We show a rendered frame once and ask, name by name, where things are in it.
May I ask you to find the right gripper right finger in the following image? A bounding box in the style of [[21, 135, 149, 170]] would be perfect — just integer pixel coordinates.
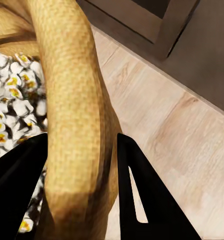
[[117, 133, 201, 240]]

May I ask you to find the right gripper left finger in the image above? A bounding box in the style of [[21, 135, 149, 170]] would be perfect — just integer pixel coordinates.
[[0, 133, 48, 240]]

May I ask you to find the popcorn bag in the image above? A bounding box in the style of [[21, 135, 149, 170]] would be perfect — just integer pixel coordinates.
[[0, 0, 123, 240]]

